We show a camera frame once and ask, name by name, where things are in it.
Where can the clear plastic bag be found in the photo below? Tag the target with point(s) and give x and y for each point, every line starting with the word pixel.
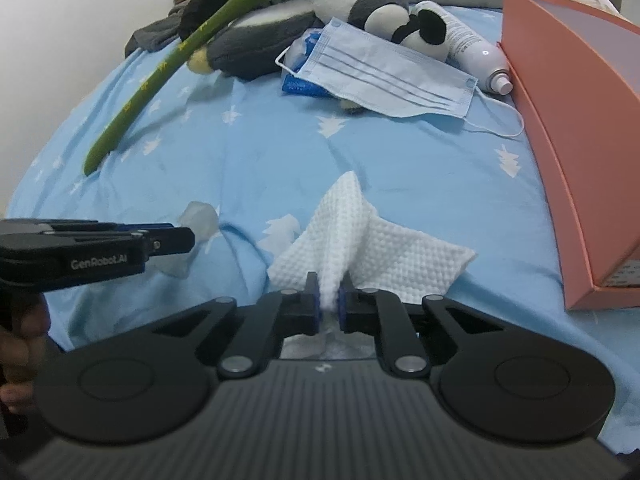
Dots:
pixel 200 217

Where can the blue plastic packet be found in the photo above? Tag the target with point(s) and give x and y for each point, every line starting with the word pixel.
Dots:
pixel 300 85

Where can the white spray can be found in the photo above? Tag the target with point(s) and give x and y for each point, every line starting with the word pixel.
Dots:
pixel 470 45

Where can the blue face mask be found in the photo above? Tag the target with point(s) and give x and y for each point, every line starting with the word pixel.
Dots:
pixel 390 75

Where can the dark grey cloth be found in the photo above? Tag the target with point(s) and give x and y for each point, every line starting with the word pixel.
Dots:
pixel 155 35

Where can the grey penguin plush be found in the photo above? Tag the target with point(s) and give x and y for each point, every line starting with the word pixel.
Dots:
pixel 260 45

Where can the blue star-print bed sheet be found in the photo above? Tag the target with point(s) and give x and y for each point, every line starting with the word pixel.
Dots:
pixel 225 160

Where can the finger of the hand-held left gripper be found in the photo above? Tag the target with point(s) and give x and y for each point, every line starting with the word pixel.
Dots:
pixel 125 229
pixel 172 241

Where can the green long massage stick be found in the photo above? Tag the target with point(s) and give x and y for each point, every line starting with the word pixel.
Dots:
pixel 150 82

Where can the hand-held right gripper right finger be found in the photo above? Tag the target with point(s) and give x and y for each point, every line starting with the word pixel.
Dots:
pixel 342 310

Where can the pink cardboard box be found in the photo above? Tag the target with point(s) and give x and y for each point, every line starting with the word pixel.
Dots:
pixel 565 185

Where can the white tissue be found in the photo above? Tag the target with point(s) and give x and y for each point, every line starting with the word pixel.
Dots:
pixel 390 255

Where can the small panda plush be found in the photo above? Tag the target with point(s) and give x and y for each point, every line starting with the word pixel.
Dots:
pixel 385 20

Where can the person's left hand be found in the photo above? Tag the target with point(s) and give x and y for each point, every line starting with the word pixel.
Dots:
pixel 20 370

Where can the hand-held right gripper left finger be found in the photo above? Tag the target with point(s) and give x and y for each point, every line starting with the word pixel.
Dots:
pixel 313 305

